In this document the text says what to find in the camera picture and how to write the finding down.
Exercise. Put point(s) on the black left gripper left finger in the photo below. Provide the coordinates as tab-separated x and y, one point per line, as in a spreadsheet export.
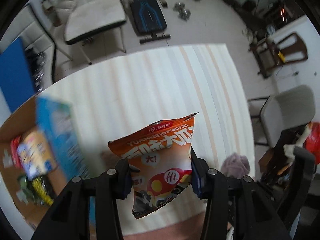
68	217

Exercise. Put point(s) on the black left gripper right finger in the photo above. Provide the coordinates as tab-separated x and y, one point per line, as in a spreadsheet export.
234	205

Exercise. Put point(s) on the yellow cartoon tissue pack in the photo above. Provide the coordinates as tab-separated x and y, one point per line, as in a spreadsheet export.
36	155

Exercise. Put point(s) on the orange snack bag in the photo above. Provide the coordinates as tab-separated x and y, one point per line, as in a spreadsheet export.
160	155

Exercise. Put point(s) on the red printed snack bag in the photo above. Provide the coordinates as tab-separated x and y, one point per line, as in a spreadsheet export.
14	152

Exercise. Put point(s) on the purple cloth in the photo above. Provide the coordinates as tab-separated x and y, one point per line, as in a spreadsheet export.
235	166

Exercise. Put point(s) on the grey plastic chair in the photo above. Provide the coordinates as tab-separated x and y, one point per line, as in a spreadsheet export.
289	109

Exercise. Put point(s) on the brown cardboard box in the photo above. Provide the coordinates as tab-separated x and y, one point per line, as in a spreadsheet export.
55	119

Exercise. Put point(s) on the dark wooden chair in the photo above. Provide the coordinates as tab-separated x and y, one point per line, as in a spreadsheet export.
271	55

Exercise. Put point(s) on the striped cream tablecloth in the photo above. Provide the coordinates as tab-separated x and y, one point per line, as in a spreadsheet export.
117	97

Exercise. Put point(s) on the blue foam board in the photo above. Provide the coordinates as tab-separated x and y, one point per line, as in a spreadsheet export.
17	83

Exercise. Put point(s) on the chrome dumbbell pair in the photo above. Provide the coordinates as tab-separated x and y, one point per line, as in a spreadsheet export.
183	13

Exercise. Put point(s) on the white quilted sofa chair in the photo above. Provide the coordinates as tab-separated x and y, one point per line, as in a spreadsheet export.
33	34

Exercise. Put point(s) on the white padded chair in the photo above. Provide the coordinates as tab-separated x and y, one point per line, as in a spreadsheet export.
94	18

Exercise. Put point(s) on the black blue weight bench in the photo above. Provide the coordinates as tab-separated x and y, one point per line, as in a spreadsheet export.
149	20

